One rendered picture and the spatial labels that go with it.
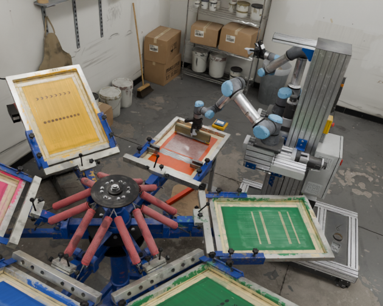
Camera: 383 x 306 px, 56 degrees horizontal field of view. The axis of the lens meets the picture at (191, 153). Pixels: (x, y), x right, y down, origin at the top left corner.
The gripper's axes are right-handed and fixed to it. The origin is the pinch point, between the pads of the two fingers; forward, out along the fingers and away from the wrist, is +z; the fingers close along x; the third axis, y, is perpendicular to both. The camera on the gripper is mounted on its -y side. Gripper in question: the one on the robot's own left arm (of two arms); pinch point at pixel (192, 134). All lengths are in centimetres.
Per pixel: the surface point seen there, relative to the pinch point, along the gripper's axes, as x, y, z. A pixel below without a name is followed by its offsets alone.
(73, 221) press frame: -138, -24, -1
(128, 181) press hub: -113, 3, -31
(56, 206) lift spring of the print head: -139, -36, -10
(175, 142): -14.1, -10.1, 5.1
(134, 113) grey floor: 138, -146, 105
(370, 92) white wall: 327, 164, 47
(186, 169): -43.7, 15.3, 4.3
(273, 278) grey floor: -39, 115, 96
